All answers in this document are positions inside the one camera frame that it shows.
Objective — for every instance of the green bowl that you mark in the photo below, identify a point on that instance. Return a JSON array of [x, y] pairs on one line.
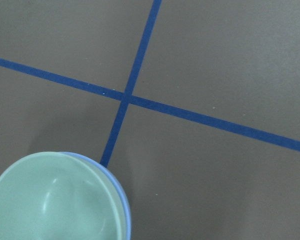
[[54, 196]]

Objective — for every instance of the blue bowl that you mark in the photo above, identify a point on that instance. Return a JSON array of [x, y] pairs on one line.
[[118, 188]]

